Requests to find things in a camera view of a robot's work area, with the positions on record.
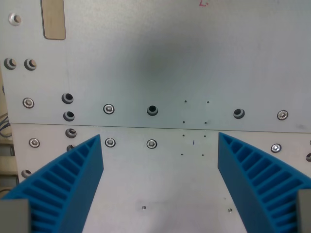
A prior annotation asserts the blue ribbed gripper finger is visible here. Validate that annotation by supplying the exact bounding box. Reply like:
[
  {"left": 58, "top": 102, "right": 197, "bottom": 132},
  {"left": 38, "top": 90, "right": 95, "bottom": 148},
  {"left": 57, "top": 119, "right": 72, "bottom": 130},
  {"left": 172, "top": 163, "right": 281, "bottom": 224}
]
[
  {"left": 0, "top": 134, "right": 104, "bottom": 233},
  {"left": 217, "top": 132, "right": 311, "bottom": 233}
]

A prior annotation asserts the grey metal plate with pen mark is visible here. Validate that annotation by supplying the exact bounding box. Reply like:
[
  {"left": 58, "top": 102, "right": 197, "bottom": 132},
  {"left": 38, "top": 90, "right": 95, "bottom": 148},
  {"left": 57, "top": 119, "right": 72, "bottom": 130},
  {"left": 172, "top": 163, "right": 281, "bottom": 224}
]
[{"left": 9, "top": 123, "right": 311, "bottom": 233}]

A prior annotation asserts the large grey metal plate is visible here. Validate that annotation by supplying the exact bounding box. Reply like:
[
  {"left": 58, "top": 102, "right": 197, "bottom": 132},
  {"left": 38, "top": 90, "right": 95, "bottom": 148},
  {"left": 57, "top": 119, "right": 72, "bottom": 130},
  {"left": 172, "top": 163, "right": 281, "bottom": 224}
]
[{"left": 0, "top": 0, "right": 311, "bottom": 133}]

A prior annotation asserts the rounded wooden insert panel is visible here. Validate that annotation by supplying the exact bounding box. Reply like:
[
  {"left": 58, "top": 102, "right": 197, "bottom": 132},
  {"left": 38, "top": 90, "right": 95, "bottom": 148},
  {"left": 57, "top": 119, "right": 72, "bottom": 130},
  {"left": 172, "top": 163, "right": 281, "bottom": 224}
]
[{"left": 40, "top": 0, "right": 67, "bottom": 41}]

